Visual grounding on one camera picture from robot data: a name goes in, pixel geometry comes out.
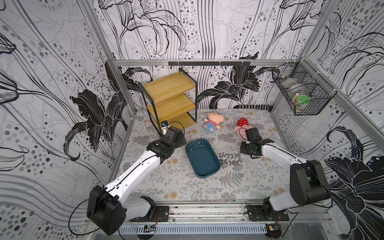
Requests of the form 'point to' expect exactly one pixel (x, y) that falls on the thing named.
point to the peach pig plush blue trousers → (213, 121)
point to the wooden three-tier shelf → (172, 99)
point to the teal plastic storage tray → (202, 158)
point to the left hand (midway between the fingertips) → (177, 141)
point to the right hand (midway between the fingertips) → (244, 147)
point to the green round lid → (302, 98)
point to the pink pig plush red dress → (242, 125)
